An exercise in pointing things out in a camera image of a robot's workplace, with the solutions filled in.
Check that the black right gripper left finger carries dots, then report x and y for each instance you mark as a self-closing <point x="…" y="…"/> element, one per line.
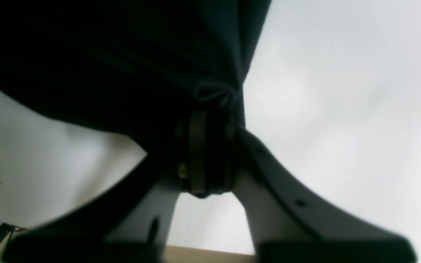
<point x="129" y="223"/>

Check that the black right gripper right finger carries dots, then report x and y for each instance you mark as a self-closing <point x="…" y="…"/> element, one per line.
<point x="289" y="223"/>

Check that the black T-shirt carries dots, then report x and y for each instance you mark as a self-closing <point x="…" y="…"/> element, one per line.
<point x="138" y="68"/>

